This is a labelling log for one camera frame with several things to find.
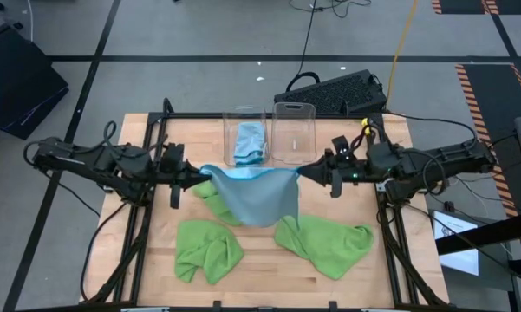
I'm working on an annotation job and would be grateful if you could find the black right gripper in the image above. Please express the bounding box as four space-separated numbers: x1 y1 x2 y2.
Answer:
297 135 368 188

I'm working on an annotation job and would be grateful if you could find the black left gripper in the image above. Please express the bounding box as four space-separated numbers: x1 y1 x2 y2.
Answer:
158 141 212 189

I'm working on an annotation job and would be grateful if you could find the light blue microfiber towel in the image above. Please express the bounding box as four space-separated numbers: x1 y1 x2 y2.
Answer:
199 164 303 230
232 121 270 167

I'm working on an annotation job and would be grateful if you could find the green microfiber towel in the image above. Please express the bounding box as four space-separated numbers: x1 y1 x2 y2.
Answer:
273 213 375 281
192 179 244 228
173 218 246 286

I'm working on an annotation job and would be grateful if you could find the clear plastic bin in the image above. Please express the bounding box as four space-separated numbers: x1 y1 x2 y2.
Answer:
270 101 317 166
222 106 270 168

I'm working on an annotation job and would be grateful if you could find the black perforated computer tower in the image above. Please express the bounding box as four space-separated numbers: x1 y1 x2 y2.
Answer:
273 68 389 115

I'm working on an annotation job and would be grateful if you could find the black metal beam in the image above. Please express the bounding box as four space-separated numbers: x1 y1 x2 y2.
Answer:
434 211 521 257

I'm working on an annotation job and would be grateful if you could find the black hazard striped mat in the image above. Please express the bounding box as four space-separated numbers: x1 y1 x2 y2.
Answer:
431 0 521 16
454 62 521 218

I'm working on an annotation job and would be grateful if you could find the black floor platform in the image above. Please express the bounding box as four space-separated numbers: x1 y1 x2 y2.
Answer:
0 23 70 141

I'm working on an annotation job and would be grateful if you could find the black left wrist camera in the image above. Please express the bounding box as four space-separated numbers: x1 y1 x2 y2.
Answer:
169 182 183 211

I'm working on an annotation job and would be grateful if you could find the black metal table frame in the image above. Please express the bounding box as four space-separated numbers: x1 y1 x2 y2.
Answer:
80 97 450 312

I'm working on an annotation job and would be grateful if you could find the black hanging cable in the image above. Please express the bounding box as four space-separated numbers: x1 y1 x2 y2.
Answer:
284 0 322 93

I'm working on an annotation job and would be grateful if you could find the black floor cable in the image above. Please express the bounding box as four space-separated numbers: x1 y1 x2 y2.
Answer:
289 0 373 19
79 201 129 302

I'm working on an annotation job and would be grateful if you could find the yellow hanging cable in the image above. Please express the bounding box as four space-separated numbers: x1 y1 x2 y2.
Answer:
383 0 420 112

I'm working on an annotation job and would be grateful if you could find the white floor cable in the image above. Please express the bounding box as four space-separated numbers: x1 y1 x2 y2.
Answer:
25 0 35 42

